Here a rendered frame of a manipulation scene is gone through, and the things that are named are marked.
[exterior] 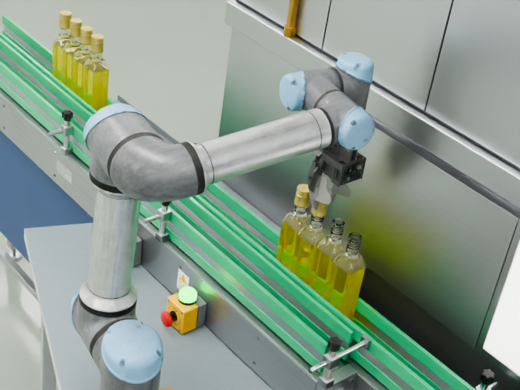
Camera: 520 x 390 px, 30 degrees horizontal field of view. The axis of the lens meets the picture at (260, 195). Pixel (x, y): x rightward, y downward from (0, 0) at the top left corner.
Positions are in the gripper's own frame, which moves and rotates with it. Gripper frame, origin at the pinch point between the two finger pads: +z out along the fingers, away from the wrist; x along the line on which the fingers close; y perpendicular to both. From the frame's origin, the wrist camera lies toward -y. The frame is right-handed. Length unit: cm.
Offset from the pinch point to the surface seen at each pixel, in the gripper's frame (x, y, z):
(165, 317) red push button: -25.3, -18.2, 36.4
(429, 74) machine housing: 15.3, 8.9, -31.6
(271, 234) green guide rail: 3.3, -16.6, 21.1
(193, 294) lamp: -18.7, -17.2, 31.4
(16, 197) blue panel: -14, -113, 63
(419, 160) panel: 12.3, 14.1, -14.5
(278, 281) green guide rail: -6.1, -2.4, 22.1
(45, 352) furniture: -32, -63, 80
